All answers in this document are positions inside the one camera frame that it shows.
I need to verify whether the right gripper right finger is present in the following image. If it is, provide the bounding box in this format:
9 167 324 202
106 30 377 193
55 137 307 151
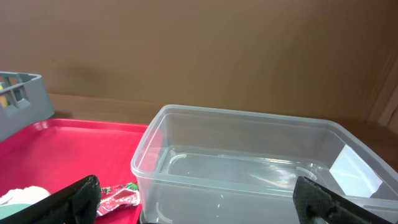
293 176 392 224

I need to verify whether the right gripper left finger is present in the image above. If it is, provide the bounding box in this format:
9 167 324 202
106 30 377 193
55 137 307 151
1 175 101 224

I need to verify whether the white tissue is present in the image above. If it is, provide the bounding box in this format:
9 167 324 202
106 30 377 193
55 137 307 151
1 186 50 205

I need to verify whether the red snack wrapper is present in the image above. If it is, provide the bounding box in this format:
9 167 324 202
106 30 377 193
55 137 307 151
96 182 141 217

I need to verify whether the green bowl with food scraps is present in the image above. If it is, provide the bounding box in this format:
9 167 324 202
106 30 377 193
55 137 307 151
0 203 30 220

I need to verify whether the yellow plastic cup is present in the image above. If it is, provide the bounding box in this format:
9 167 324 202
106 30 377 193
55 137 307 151
0 95 9 108

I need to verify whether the grey dishwasher rack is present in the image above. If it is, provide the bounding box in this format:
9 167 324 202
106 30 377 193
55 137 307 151
1 72 55 141

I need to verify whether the red plastic tray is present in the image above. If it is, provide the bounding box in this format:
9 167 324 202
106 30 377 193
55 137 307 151
0 118 149 224

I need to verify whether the clear plastic bin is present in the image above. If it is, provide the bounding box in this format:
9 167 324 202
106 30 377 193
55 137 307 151
131 105 397 223

